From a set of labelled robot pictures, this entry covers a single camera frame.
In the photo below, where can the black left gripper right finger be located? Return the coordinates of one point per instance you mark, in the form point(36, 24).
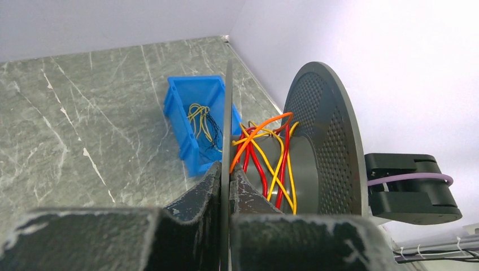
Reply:
point(263, 238)

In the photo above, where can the dark grey perforated spool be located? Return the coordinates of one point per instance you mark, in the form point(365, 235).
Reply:
point(326, 150)

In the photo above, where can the blue plastic bin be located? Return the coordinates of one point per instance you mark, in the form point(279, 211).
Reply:
point(195, 107)

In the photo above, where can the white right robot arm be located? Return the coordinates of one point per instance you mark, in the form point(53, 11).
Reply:
point(409, 188)

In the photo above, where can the aluminium frame rail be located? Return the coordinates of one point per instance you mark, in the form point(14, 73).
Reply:
point(453, 250)

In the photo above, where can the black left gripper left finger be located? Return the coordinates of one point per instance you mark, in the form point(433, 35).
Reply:
point(183, 235)

